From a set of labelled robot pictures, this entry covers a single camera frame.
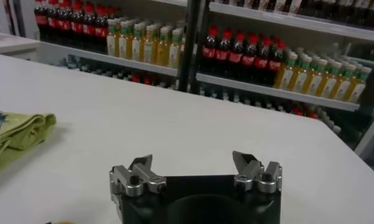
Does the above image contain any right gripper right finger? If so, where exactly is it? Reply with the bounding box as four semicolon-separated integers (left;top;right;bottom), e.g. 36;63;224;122
231;150;283;194

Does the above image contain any red cap cola bottle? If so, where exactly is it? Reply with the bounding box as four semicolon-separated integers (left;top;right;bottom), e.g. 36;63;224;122
228;31;245;79
34;0;48;40
82;2;96;51
94;5;108;53
267;40;286;86
46;0;60;43
201;26;219;74
71;1;84;48
241;33;258;80
214;29;232;76
254;36;272;83
58;0;72;45

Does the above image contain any drinks display shelf rack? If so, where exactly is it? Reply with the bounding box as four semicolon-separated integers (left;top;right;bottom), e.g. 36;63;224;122
10;0;374;147

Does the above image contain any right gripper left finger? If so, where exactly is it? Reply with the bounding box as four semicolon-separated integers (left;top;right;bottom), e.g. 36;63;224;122
109;154;168;197

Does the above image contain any yellow-green t-shirt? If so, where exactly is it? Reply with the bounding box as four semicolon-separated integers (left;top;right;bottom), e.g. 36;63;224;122
0;109;57;177

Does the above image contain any white side table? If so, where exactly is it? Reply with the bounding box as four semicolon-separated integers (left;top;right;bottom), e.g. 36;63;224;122
0;30;41;60

